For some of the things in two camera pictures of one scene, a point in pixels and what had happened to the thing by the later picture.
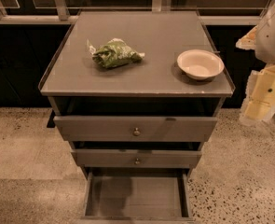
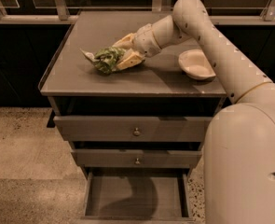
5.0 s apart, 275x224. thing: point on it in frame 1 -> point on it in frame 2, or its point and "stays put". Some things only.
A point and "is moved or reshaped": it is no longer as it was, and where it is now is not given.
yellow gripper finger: x=265 y=91 -> x=130 y=61
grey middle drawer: x=136 y=158 stays put
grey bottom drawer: x=137 y=198 stays put
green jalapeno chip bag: x=114 y=54 is moved or reshaped
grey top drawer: x=134 y=129 stays put
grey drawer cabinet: x=137 y=94 stays put
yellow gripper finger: x=249 y=40 -> x=126 y=43
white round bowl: x=200 y=63 stays put
